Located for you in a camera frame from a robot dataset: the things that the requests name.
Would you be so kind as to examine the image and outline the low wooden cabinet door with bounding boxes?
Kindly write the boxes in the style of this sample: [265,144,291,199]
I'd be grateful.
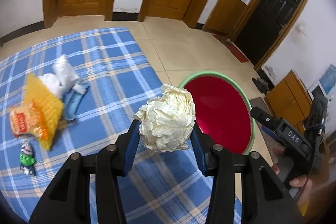
[203,0,247,36]

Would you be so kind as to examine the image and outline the orange snack bag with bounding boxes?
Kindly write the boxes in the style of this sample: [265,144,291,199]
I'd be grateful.
[10,101,49,140]

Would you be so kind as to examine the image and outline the wooden side cabinet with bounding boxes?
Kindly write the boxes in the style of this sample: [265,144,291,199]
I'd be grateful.
[265,71,312,134]

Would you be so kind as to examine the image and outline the red green trash bin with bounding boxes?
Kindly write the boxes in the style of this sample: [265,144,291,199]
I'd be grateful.
[179,71,255,155]

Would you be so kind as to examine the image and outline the dark slippers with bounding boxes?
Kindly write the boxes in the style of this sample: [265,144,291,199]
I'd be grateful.
[252,78,269,95]

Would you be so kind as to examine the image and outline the small green toy keychain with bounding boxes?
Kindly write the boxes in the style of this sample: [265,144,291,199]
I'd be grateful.
[19,141,36,176]

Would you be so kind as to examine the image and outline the dark entrance door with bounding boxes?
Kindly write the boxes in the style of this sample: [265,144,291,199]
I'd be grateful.
[235,0,301,65]

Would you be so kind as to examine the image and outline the white tissue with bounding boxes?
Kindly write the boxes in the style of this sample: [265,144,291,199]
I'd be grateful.
[39,73,64,100]

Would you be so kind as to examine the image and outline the white paper ball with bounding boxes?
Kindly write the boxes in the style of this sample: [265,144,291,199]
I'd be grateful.
[133,84,196,152]

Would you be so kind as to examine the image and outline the clear plastic bag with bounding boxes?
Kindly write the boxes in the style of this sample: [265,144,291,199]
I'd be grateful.
[52,55,80,92]

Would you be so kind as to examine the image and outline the red door mat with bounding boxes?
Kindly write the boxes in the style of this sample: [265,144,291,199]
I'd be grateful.
[213,34,249,63]

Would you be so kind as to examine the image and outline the blue plaid tablecloth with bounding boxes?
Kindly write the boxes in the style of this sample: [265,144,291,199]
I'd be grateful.
[1,27,213,223]

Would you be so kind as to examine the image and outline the person's right hand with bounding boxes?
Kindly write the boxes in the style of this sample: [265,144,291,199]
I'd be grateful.
[272,147,313,206]

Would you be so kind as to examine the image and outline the grey floor mat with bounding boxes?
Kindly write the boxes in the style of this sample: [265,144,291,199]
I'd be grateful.
[249,97,283,162]

